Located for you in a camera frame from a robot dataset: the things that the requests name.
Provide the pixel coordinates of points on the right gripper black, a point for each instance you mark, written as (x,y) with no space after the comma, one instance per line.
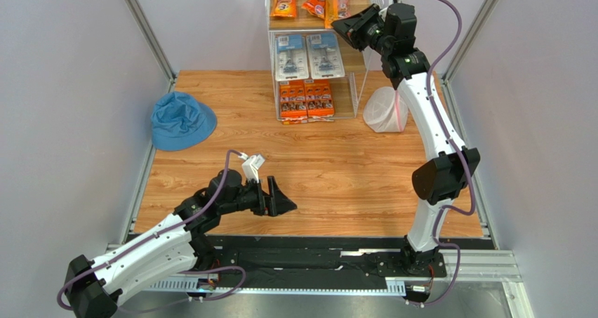
(366,29)

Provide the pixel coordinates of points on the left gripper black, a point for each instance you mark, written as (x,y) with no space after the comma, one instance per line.
(275,203)

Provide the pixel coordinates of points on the white Gillette razor pack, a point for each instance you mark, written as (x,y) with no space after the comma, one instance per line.
(325,58)

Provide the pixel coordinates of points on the blue card razor blister pack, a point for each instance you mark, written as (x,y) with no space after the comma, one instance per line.
(291,58)

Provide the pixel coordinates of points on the orange razor box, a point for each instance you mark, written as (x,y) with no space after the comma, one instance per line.
(292,102)
(319,98)

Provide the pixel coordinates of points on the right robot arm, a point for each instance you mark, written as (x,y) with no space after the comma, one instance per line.
(450,162)

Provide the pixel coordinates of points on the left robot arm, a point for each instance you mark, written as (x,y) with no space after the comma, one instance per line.
(96,287)

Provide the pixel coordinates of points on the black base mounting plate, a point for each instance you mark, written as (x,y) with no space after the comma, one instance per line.
(315,263)

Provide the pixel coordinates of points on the white mesh laundry bag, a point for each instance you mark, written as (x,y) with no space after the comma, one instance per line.
(386,111)

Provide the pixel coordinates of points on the blue bucket hat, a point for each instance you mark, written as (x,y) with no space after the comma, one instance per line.
(179,121)

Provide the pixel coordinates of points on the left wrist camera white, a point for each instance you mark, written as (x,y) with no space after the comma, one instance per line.
(251,166)

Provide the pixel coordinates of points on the white wire shelf rack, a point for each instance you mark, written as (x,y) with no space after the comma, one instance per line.
(347,90)

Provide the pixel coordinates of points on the aluminium rail frame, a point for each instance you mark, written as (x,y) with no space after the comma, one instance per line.
(471,278)

